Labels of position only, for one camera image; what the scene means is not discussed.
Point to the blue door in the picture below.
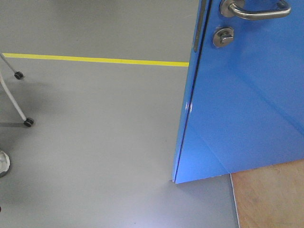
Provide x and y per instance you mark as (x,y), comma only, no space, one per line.
(243,105)

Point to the steel thumb turn lock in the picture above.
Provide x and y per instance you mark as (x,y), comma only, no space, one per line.
(223,37)

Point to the grey chair leg with caster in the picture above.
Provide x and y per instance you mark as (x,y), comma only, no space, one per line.
(17,74)

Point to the plywood base platform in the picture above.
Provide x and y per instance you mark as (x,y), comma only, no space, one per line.
(270,197)

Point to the white sneaker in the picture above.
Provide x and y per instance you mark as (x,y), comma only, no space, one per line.
(4,163)

